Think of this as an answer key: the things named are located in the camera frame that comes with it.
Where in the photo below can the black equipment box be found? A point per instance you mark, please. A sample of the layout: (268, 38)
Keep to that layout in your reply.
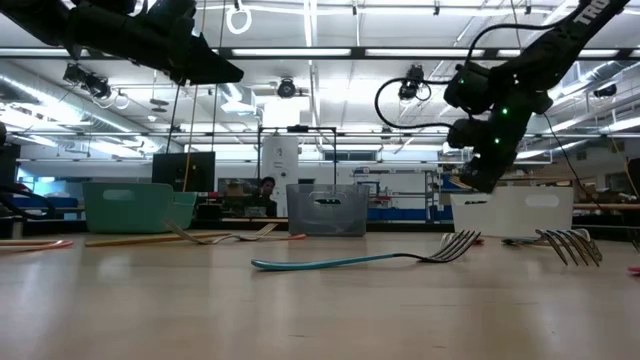
(9, 165)

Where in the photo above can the black metal frame stand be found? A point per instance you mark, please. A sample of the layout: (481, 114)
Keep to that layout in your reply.
(297, 128)

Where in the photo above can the white plastic bin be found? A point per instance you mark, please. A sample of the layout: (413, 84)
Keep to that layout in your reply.
(510, 217)

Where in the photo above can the wooden workbench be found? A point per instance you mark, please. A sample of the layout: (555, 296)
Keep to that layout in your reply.
(610, 206)

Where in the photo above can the grey translucent plastic bin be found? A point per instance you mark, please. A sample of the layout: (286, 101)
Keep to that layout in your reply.
(327, 217)

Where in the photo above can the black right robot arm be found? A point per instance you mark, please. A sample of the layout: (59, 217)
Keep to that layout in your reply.
(550, 45)

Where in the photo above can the white cylindrical tank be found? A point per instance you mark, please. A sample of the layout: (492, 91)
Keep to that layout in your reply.
(280, 160)

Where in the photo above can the grey metal shelf rack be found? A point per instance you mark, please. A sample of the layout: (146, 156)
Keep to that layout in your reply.
(430, 195)

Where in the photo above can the black crossbar with light strips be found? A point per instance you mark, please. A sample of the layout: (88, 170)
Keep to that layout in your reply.
(358, 52)

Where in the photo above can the teal plastic bin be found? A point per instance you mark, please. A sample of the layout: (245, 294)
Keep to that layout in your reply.
(130, 210)

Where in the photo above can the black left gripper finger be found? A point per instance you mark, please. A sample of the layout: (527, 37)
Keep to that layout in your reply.
(210, 70)

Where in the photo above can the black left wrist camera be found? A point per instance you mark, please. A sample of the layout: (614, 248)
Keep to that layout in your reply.
(170, 12)

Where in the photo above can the black monitor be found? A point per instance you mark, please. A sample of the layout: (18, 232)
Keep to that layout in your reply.
(170, 172)

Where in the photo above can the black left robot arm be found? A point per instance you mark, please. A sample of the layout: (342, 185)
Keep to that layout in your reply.
(30, 17)

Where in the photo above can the person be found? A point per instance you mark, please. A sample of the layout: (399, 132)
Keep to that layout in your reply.
(267, 186)

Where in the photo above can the black ceiling camera cluster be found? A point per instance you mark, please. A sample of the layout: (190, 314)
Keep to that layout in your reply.
(92, 85)

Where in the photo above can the blue low panel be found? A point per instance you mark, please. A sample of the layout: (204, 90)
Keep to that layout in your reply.
(400, 215)

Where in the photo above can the round black overhead camera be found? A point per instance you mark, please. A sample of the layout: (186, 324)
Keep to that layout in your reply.
(286, 88)

